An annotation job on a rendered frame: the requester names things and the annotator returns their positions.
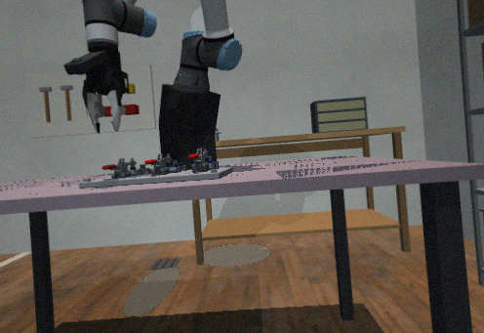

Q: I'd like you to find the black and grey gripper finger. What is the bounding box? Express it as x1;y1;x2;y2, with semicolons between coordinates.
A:
82;80;106;133
107;76;126;132

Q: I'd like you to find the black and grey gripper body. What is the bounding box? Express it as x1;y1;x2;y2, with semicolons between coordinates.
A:
85;41;129;96

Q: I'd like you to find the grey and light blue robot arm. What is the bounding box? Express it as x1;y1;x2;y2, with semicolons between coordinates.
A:
64;0;242;93

